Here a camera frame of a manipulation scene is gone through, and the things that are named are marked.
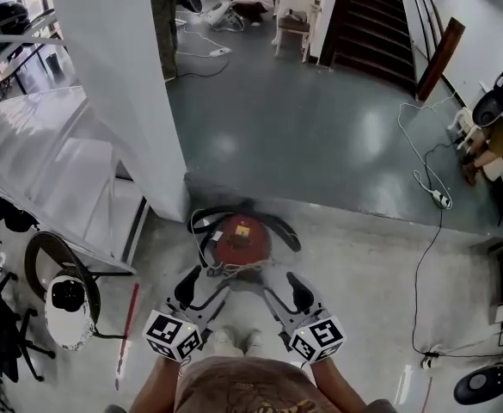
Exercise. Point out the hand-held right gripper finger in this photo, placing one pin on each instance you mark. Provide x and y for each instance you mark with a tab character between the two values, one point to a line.
300	293
274	297

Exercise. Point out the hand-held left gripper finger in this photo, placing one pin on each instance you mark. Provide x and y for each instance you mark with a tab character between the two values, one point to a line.
214	294
188	284

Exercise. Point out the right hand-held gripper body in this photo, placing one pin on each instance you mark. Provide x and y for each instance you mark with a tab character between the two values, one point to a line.
317	338

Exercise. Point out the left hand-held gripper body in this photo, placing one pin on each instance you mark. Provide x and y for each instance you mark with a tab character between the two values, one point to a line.
171	336

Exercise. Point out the red vacuum cleaner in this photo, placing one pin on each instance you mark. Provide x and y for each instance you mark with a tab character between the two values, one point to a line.
242	245

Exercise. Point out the person's right forearm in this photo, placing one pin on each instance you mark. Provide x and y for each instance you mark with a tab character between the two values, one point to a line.
335	387

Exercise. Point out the person's left forearm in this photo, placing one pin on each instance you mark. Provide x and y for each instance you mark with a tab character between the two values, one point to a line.
152	385

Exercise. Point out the red stick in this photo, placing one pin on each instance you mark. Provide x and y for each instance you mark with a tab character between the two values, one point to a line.
126	334

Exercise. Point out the person's grey shoes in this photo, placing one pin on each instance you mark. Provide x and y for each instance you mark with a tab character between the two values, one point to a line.
236	340

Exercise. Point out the person's brown shirt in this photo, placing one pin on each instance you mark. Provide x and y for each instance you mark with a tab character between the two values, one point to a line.
244	385

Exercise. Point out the white power strip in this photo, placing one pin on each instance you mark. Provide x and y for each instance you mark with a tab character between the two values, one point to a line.
442	199
431	358
220	51

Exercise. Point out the black fan base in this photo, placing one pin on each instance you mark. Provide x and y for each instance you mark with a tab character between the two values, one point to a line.
483	383

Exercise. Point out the white folding table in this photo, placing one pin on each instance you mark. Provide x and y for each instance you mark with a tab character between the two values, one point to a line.
53	153

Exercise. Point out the black bags pile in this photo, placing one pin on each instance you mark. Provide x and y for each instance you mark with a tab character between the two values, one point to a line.
6	211

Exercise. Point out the wooden chair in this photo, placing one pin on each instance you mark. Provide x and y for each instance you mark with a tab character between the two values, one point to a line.
294	28

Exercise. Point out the black fan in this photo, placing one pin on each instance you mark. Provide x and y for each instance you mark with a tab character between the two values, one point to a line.
492	106

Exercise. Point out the dark wooden staircase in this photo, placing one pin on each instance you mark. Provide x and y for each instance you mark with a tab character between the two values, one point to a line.
371	28

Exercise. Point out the brown wooden post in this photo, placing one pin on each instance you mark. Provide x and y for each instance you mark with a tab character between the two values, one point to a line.
440	58

